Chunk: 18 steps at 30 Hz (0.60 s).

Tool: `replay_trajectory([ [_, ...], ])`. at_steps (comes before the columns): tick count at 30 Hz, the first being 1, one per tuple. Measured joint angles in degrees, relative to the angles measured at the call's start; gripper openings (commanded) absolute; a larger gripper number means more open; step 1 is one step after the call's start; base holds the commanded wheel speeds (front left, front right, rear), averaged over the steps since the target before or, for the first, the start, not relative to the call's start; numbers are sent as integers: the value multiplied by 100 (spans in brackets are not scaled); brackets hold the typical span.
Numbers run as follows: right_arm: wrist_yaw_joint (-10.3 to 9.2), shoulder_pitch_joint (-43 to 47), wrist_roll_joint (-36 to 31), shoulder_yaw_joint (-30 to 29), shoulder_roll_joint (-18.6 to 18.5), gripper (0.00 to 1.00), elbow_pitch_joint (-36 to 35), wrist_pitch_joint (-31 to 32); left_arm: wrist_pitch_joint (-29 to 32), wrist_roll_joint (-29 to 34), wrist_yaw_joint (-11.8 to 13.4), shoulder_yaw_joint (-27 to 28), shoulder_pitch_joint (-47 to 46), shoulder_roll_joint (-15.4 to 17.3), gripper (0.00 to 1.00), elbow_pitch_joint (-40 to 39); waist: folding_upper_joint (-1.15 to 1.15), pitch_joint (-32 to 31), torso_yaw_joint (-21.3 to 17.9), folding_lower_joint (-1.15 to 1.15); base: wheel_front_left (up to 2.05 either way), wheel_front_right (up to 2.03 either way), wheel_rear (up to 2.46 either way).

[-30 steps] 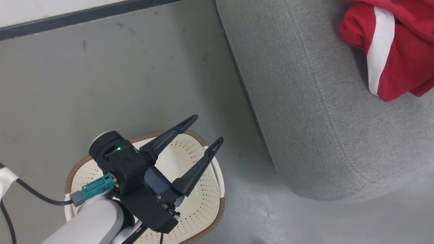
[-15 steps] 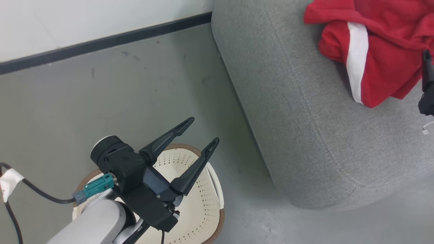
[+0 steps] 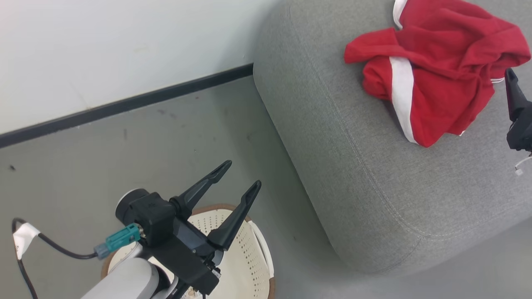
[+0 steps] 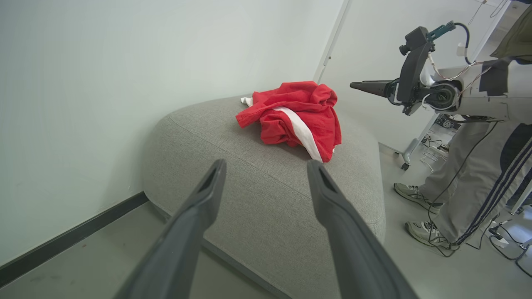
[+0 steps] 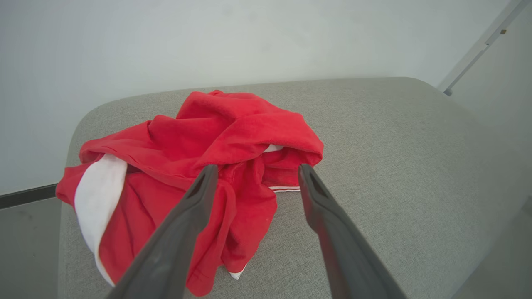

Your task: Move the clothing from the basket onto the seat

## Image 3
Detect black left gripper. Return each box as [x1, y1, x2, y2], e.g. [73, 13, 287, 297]
[153, 160, 262, 297]

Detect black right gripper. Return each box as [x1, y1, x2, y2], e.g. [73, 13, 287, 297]
[505, 68, 532, 152]

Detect red and white garment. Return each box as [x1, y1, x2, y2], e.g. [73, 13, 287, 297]
[344, 0, 532, 148]

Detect white perforated laundry basket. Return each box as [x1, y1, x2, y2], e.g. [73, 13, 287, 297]
[101, 203, 276, 299]

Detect white tape tag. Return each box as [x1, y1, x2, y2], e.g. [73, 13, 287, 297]
[12, 223, 41, 260]

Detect thin white wire with plug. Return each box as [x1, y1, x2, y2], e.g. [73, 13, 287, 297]
[514, 154, 532, 176]

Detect teal cable connector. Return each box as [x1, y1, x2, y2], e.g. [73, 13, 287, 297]
[94, 223, 143, 260]

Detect black wall baseboard strip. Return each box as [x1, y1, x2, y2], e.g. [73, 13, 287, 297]
[0, 63, 254, 149]

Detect thin black cable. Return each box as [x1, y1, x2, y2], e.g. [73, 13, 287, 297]
[11, 218, 99, 299]

